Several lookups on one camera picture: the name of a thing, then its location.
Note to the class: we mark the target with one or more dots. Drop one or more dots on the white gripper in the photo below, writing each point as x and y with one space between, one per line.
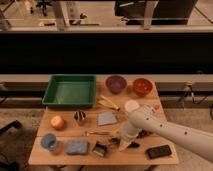
128 133

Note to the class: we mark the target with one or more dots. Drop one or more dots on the black handled brush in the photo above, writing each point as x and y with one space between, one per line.
101 148

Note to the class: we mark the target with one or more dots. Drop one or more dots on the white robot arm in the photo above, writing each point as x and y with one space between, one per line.
143 118

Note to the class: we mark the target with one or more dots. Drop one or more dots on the green plastic tray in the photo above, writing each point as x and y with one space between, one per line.
70 91

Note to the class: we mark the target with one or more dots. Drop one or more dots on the dark grape bunch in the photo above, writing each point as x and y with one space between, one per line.
143 134

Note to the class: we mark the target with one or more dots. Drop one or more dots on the light blue cloth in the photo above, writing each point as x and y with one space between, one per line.
106 118

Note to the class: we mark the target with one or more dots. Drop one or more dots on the black rectangular phone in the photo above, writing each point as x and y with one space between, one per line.
159 151

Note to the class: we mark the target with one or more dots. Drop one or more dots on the white lidded cup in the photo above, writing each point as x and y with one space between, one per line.
131 105

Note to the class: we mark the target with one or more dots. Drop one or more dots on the blue sponge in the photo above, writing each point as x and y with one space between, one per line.
77 147

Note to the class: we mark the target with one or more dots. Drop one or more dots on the yellow banana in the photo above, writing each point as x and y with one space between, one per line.
108 103

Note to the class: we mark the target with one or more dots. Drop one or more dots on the orange carrot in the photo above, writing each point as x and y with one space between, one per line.
156 106

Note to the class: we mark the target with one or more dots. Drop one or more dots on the small metal cup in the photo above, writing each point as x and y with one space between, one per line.
80 117

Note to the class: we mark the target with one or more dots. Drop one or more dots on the wooden table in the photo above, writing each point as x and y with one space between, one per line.
72 131

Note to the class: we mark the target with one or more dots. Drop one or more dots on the purple bowl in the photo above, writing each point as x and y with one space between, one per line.
116 84

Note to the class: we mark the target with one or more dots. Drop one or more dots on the red bowl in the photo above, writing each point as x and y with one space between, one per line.
142 86

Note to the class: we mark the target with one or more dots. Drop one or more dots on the orange apple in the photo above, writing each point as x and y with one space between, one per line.
57 122

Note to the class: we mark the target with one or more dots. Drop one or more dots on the blue plastic cup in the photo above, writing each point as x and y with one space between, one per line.
49 142

